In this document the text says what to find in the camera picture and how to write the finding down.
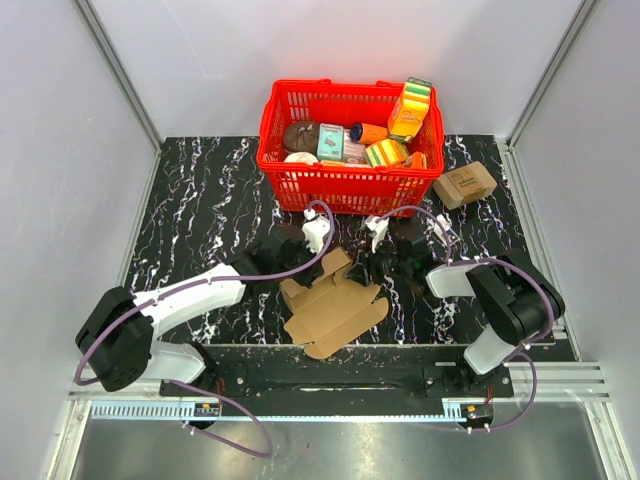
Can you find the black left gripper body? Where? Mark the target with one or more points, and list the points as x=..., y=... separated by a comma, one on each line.
x=304, y=258

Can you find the green yellow sponge scrubber box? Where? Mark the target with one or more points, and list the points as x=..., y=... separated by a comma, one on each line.
x=410, y=110

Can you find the yellow Kamenoko sponge pack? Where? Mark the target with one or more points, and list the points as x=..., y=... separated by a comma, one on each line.
x=339, y=164

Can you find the scouring pads pack kraft sleeve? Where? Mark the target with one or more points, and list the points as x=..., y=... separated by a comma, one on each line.
x=464, y=185

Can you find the brown round knitted scrubber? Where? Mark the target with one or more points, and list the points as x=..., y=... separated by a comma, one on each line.
x=301, y=136

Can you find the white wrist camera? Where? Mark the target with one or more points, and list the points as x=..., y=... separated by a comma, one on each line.
x=315, y=229
x=378, y=227

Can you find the aluminium frame rail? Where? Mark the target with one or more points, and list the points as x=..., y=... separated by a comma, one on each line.
x=98, y=32

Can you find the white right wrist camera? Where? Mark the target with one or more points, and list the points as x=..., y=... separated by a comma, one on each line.
x=378, y=227

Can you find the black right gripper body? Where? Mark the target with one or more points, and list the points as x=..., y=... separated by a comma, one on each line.
x=389, y=262

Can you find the light blue Kamenoko sponge box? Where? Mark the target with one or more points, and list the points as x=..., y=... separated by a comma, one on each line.
x=330, y=142

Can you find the white round sponge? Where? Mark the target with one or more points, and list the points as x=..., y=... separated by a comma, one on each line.
x=301, y=158

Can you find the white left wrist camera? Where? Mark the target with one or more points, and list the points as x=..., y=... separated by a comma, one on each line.
x=315, y=229

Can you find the yellow green sponge pack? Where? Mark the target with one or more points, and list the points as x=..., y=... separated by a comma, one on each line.
x=386, y=153

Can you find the brown cardboard box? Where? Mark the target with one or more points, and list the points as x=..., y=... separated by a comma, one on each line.
x=334, y=311

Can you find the red plastic shopping basket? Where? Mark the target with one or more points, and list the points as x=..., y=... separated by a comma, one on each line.
x=347, y=190

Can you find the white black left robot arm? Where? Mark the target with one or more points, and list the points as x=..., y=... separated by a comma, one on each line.
x=121, y=338

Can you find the orange cylindrical bottle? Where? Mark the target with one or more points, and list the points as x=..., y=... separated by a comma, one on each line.
x=367, y=134

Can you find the orange sponge package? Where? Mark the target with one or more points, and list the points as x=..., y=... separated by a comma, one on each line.
x=416, y=160

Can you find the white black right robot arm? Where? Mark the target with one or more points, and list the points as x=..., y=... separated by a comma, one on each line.
x=519, y=303

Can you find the white card with stamp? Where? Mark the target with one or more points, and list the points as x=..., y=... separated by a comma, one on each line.
x=444, y=231

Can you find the pink white small box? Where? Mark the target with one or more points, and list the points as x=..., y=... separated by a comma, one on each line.
x=353, y=152

